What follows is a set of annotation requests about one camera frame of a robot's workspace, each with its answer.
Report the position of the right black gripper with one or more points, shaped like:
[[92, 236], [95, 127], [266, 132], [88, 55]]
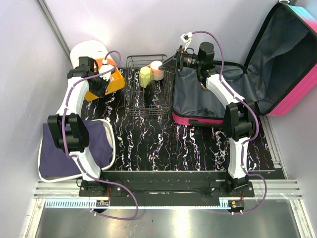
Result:
[[170, 65]]

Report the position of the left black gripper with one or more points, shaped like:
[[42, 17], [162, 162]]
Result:
[[100, 92]]

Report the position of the purple garment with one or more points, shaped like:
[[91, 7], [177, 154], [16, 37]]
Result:
[[99, 146]]

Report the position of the white rectangular tray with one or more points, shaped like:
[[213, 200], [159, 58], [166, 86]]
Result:
[[110, 138]]

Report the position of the pink teal cartoon suitcase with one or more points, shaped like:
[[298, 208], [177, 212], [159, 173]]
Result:
[[280, 69]]

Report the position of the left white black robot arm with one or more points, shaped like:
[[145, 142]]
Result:
[[67, 129]]

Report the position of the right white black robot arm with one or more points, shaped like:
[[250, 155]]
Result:
[[239, 123]]

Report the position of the pink ribbed cup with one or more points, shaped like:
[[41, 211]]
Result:
[[157, 74]]

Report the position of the yellow faceted cup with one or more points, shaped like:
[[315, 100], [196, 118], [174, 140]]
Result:
[[145, 76]]

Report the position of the black object in basket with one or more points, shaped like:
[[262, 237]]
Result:
[[149, 92]]

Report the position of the black marble pattern mat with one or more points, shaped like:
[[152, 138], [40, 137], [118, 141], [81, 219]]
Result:
[[146, 136]]

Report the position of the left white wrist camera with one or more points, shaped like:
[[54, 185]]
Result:
[[107, 68]]

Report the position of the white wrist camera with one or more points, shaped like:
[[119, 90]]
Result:
[[107, 68], [186, 38]]

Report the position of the black wire basket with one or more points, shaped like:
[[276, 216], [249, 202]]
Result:
[[154, 99]]

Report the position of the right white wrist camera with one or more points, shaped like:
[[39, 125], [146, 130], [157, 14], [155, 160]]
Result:
[[186, 38]]

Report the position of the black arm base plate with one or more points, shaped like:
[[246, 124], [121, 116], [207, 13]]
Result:
[[210, 183]]

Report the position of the aluminium frame rail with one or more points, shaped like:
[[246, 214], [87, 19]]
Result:
[[65, 194]]

